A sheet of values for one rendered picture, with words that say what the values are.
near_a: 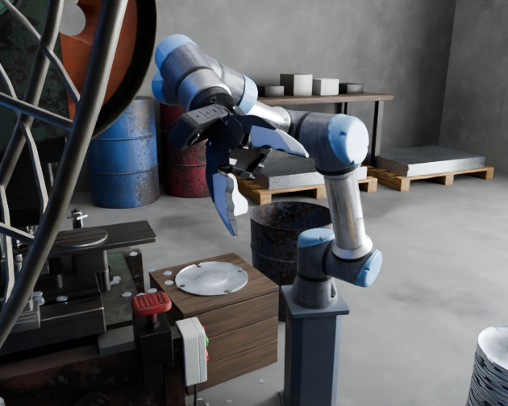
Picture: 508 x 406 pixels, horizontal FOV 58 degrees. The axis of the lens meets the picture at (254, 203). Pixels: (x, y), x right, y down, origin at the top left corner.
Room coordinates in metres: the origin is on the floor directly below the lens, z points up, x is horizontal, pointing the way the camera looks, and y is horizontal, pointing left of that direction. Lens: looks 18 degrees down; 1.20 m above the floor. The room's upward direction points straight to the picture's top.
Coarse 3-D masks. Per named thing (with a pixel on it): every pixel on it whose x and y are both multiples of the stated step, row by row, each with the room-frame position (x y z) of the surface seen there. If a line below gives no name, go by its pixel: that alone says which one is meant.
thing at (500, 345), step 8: (488, 328) 1.33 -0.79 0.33; (504, 328) 1.34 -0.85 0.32; (480, 336) 1.30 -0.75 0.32; (488, 336) 1.30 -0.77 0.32; (496, 336) 1.30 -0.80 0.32; (504, 336) 1.30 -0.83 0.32; (480, 344) 1.25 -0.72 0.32; (488, 344) 1.25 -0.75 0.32; (496, 344) 1.25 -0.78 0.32; (504, 344) 1.25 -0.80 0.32; (488, 352) 1.21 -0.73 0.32; (496, 352) 1.21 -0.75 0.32; (504, 352) 1.21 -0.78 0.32; (504, 360) 1.17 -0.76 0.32; (504, 368) 1.13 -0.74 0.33
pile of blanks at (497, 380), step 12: (480, 360) 1.23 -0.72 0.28; (480, 372) 1.20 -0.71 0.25; (492, 372) 1.17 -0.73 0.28; (504, 372) 1.14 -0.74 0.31; (480, 384) 1.21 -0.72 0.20; (492, 384) 1.16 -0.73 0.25; (504, 384) 1.12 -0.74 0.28; (468, 396) 1.25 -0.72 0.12; (480, 396) 1.18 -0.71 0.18; (492, 396) 1.14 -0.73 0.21; (504, 396) 1.12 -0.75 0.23
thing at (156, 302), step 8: (136, 296) 0.78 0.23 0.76; (144, 296) 0.78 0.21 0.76; (152, 296) 0.78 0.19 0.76; (160, 296) 0.78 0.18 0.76; (168, 296) 0.78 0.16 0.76; (136, 304) 0.75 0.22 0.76; (144, 304) 0.75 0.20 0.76; (152, 304) 0.75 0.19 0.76; (160, 304) 0.75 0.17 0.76; (168, 304) 0.75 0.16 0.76; (136, 312) 0.73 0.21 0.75; (144, 312) 0.73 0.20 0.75; (152, 312) 0.74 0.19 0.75; (160, 312) 0.74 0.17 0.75; (152, 320) 0.76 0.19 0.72
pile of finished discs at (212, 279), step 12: (204, 264) 1.78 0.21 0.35; (216, 264) 1.78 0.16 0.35; (228, 264) 1.78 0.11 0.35; (180, 276) 1.67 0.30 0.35; (192, 276) 1.67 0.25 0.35; (204, 276) 1.66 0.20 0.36; (216, 276) 1.66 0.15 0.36; (228, 276) 1.67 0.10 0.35; (240, 276) 1.67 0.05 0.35; (180, 288) 1.56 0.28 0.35; (192, 288) 1.57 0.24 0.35; (204, 288) 1.57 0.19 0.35; (216, 288) 1.57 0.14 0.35; (228, 288) 1.57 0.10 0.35
